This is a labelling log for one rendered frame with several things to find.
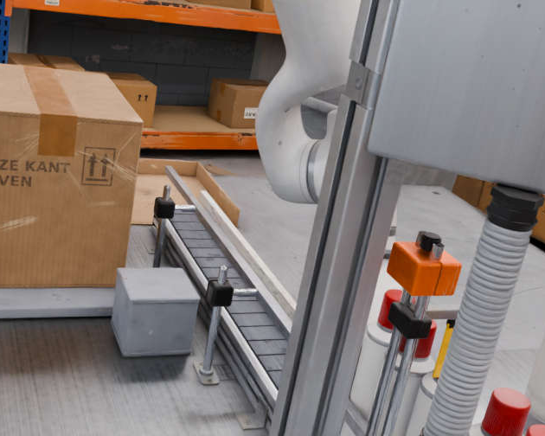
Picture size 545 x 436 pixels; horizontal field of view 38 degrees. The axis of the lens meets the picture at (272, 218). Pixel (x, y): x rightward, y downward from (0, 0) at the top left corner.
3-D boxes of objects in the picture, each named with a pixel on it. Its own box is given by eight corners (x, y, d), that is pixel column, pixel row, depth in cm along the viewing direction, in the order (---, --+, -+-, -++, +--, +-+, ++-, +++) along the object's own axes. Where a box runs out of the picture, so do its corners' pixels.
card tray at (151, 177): (237, 227, 162) (240, 209, 161) (110, 224, 152) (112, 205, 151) (196, 177, 188) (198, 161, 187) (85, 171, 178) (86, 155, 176)
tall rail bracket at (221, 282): (248, 377, 110) (269, 270, 105) (198, 380, 107) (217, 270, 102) (240, 365, 113) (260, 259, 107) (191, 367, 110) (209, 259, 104)
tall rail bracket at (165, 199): (189, 279, 136) (204, 189, 130) (148, 279, 133) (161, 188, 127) (184, 272, 138) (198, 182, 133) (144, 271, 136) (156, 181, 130)
